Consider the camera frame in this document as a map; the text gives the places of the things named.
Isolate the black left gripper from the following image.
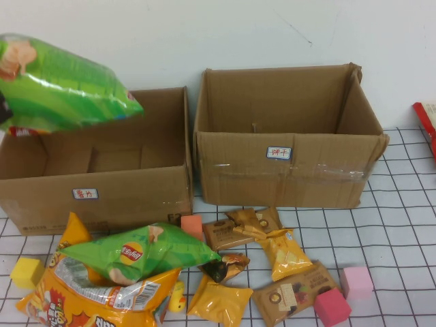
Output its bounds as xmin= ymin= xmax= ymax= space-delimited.
xmin=0 ymin=91 xmax=14 ymax=126

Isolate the large green Lay's chip bag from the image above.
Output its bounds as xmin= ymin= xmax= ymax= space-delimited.
xmin=0 ymin=33 xmax=144 ymax=137

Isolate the small tan snack packet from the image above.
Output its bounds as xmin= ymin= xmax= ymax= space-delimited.
xmin=224 ymin=208 xmax=268 ymax=241

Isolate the dark brown gold snack packet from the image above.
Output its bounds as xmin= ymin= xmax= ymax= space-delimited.
xmin=198 ymin=251 xmax=251 ymax=284

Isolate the plain yellow snack packet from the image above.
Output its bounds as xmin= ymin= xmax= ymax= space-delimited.
xmin=186 ymin=274 xmax=253 ymax=317

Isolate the red snack packet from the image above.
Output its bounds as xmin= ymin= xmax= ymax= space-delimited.
xmin=411 ymin=101 xmax=436 ymax=161

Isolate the white label on low box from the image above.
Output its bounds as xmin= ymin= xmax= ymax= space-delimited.
xmin=72 ymin=187 xmax=99 ymax=201

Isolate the low wide cardboard box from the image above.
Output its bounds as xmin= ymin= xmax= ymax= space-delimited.
xmin=0 ymin=85 xmax=194 ymax=236

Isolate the yellow foam cube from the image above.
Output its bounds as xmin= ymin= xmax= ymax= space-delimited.
xmin=10 ymin=257 xmax=46 ymax=290

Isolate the orange chip bag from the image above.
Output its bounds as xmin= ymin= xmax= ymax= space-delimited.
xmin=16 ymin=211 xmax=183 ymax=327

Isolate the small green Lay's chip bag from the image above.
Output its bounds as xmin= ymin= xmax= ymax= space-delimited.
xmin=58 ymin=223 xmax=221 ymax=285

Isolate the orange foam block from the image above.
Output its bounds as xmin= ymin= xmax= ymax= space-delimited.
xmin=179 ymin=215 xmax=204 ymax=243

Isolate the tall taped cardboard box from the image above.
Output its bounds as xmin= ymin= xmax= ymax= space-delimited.
xmin=192 ymin=62 xmax=390 ymax=208

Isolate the brown biscuit packet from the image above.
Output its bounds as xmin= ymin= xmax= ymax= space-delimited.
xmin=201 ymin=206 xmax=283 ymax=253
xmin=251 ymin=260 xmax=341 ymax=326

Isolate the yellow rubber duck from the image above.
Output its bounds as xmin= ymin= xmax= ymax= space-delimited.
xmin=168 ymin=279 xmax=187 ymax=313

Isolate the white label on taped box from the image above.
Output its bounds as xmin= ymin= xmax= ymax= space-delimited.
xmin=265 ymin=145 xmax=293 ymax=160

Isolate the yellow cracker packet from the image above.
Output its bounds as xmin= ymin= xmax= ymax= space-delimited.
xmin=255 ymin=228 xmax=313 ymax=282

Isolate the clear packing tape strip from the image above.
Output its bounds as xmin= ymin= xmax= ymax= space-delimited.
xmin=200 ymin=162 xmax=367 ymax=187

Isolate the dark pink foam cube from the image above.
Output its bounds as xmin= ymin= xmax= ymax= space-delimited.
xmin=313 ymin=287 xmax=352 ymax=320

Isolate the light pink foam cube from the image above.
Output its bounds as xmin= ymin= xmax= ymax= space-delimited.
xmin=340 ymin=266 xmax=374 ymax=300

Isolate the white grid tablecloth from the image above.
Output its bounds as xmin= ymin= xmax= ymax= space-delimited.
xmin=0 ymin=126 xmax=436 ymax=327

